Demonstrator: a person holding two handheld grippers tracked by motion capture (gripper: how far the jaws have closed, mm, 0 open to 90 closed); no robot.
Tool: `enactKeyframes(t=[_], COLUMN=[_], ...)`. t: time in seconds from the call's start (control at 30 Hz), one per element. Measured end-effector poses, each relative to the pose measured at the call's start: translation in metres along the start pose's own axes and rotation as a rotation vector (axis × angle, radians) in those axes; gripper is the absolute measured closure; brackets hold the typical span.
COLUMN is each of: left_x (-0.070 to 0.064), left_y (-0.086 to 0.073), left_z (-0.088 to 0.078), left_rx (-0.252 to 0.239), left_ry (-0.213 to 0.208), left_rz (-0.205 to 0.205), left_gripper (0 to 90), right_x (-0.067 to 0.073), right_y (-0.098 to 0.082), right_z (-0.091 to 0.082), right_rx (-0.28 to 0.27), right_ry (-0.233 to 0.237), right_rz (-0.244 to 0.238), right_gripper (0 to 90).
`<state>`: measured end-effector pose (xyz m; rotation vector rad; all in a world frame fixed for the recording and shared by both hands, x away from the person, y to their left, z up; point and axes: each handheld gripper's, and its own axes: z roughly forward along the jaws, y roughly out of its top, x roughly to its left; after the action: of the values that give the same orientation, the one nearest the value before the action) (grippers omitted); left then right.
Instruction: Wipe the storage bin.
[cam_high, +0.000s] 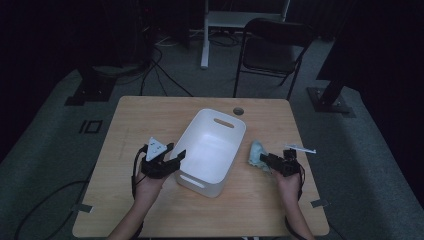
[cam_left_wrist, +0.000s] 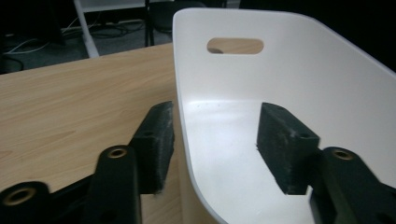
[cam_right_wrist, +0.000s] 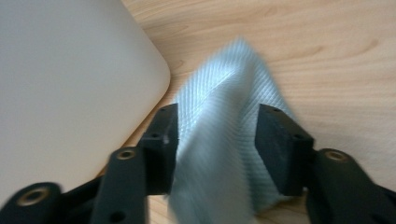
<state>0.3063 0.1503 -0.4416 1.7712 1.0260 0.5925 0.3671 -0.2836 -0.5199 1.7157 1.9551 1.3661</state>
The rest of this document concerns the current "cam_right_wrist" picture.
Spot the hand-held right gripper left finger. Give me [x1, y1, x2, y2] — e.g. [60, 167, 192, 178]
[136, 103, 180, 196]

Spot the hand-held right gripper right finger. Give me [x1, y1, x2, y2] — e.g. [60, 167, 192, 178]
[254, 103, 316, 197]

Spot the light blue cloth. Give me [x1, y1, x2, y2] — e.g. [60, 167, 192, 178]
[167, 36, 307, 224]

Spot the white plastic basket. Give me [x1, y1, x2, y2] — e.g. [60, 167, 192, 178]
[0, 0, 172, 206]

